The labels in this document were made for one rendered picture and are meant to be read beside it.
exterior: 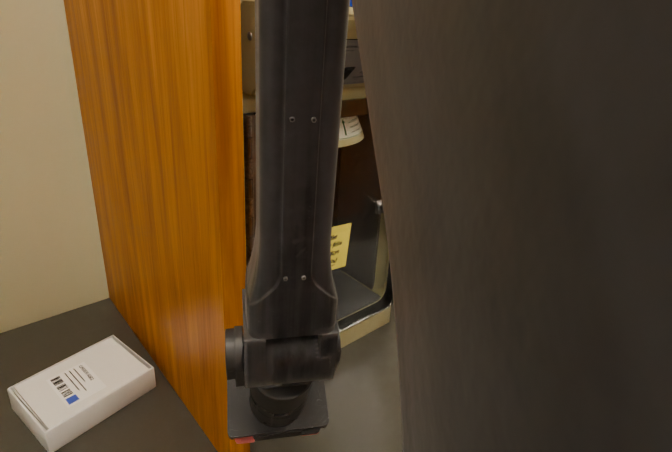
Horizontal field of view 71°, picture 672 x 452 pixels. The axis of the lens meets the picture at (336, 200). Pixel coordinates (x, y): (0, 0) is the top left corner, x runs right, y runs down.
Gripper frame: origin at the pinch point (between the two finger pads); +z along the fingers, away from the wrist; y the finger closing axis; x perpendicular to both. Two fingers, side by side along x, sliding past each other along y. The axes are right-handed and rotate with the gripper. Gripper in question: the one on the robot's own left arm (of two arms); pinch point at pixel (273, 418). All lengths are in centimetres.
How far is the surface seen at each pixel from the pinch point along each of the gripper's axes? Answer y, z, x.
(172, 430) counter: 13.5, 15.0, -3.1
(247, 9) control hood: 2.0, -32.0, -34.0
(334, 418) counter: -9.8, 14.3, -2.0
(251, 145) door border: 1.7, -18.8, -26.6
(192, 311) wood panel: 9.5, -2.4, -13.2
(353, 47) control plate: -9.7, -29.7, -31.4
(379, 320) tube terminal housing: -22.3, 22.8, -19.9
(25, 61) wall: 36, -7, -56
